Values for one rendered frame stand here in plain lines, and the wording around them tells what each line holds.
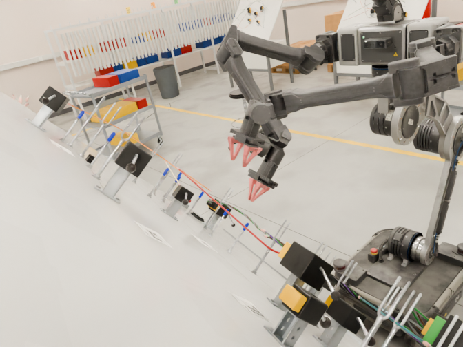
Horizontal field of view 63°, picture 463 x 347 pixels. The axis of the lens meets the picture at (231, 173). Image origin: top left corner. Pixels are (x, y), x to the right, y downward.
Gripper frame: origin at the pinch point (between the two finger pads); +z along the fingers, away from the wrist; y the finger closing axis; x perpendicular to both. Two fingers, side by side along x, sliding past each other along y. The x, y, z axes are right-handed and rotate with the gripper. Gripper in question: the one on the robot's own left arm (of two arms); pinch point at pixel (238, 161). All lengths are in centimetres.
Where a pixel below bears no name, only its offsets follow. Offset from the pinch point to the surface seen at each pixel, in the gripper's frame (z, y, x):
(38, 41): 51, -790, 204
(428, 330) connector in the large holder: -1, 70, -30
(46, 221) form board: -11, 49, -78
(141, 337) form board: -11, 63, -77
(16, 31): 43, -796, 164
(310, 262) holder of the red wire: -2, 52, -37
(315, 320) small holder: -4, 62, -52
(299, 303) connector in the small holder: -6, 61, -55
